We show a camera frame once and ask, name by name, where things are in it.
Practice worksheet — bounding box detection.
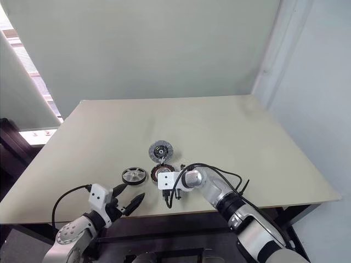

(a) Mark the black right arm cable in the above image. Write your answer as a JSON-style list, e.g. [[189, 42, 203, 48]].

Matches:
[[174, 163, 244, 198]]

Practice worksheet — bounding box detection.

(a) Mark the black cable tie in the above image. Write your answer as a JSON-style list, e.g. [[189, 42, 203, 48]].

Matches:
[[237, 179, 251, 197]]

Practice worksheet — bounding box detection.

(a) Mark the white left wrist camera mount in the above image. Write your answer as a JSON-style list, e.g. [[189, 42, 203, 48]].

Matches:
[[88, 184, 115, 228]]

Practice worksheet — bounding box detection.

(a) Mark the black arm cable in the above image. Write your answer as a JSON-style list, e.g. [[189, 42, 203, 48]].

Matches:
[[52, 185, 93, 228], [174, 163, 244, 198]]

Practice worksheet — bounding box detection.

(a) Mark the window with slatted blinds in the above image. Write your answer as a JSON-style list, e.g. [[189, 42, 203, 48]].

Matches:
[[0, 5, 65, 124]]

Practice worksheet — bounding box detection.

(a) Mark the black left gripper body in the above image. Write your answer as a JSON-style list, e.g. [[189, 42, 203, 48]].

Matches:
[[105, 197, 130, 223]]

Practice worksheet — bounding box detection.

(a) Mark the motor housing with copper windings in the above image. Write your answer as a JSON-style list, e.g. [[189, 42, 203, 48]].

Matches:
[[150, 163, 177, 185]]

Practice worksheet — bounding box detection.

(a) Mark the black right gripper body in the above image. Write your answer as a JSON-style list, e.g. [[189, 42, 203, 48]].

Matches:
[[161, 188, 184, 210]]

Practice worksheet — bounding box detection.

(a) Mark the silver spoked rotor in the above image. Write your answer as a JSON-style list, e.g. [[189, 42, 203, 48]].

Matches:
[[121, 167, 145, 185]]

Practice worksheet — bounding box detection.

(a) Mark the dark brown furniture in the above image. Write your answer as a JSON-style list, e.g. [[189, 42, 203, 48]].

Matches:
[[0, 117, 42, 204]]

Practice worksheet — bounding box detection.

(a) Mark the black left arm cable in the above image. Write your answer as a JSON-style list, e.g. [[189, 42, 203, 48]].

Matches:
[[52, 185, 93, 228]]

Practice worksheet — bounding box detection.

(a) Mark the black table frame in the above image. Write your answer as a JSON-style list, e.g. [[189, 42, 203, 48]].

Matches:
[[0, 197, 316, 263]]

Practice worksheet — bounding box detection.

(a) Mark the round silver motor lid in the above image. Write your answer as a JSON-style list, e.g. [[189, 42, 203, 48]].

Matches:
[[148, 140, 172, 163]]

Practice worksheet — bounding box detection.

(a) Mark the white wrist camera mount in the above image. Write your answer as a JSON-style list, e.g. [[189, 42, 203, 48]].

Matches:
[[88, 184, 115, 228], [157, 171, 182, 191]]

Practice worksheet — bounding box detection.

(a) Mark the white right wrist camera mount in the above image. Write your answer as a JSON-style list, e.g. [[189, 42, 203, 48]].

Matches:
[[157, 171, 182, 191]]

